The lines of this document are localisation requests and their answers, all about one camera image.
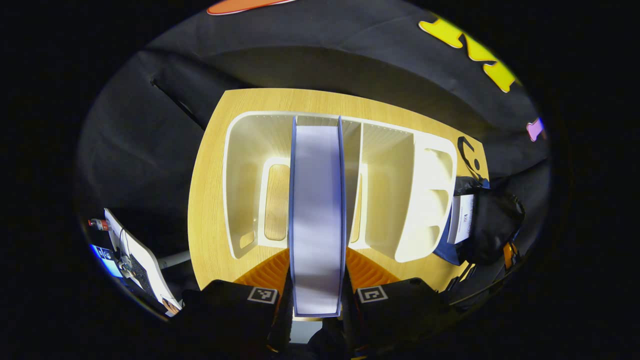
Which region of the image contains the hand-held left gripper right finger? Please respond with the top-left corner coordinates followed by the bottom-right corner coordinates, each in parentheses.
top-left (344, 247), bottom-right (451, 353)

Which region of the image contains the white bookshelf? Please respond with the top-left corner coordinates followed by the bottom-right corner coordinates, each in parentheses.
top-left (222, 111), bottom-right (459, 264)

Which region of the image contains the blue-trimmed white book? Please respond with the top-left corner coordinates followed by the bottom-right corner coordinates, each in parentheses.
top-left (288, 116), bottom-right (347, 319)

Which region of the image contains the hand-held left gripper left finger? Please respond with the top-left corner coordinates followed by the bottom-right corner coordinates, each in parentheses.
top-left (180, 248), bottom-right (292, 353)

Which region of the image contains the black keyboard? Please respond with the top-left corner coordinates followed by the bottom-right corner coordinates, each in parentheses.
top-left (129, 254), bottom-right (157, 297)

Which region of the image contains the white side desk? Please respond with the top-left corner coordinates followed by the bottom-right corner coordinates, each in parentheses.
top-left (103, 208), bottom-right (192, 315)

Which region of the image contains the blue schoolbag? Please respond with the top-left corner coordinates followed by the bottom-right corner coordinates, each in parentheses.
top-left (432, 136), bottom-right (527, 292)

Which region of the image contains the thick white book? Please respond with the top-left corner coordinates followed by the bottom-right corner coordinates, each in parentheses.
top-left (446, 194), bottom-right (475, 245)

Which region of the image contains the computer monitor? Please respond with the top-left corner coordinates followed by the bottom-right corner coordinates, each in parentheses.
top-left (90, 243), bottom-right (124, 279)

